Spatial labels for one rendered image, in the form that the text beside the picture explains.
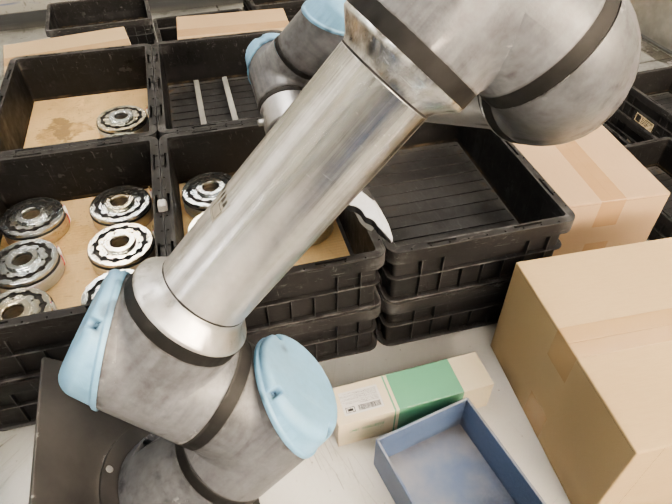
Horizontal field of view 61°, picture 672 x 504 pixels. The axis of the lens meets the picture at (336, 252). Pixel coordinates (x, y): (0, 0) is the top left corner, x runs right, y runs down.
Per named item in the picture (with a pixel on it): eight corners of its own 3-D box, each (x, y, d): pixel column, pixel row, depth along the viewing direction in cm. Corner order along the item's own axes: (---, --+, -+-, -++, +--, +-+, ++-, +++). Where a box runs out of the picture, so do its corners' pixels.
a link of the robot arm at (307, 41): (391, 24, 78) (339, 77, 84) (329, -35, 73) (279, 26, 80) (388, 52, 72) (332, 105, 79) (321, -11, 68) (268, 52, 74)
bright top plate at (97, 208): (153, 216, 96) (152, 214, 96) (91, 229, 94) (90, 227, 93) (147, 182, 103) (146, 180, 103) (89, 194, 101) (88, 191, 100)
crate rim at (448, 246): (576, 231, 86) (580, 219, 84) (388, 267, 80) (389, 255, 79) (466, 103, 114) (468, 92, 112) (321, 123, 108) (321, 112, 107)
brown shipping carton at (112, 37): (138, 81, 164) (123, 26, 153) (152, 117, 149) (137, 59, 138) (26, 102, 155) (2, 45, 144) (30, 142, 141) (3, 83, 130)
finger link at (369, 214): (400, 240, 75) (345, 202, 77) (406, 220, 69) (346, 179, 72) (386, 257, 74) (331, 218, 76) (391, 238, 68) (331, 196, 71)
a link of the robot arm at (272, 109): (311, 84, 76) (252, 97, 75) (320, 111, 75) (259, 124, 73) (312, 119, 83) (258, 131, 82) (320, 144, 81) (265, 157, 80)
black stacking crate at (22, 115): (170, 187, 110) (157, 137, 102) (5, 213, 104) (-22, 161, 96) (161, 91, 137) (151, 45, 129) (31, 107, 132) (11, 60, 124)
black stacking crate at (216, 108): (321, 164, 115) (320, 114, 107) (172, 187, 110) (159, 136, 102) (283, 76, 143) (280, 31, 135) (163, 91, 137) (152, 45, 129)
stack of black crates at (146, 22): (167, 88, 276) (145, -8, 245) (174, 119, 255) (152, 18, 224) (80, 101, 267) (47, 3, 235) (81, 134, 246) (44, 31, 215)
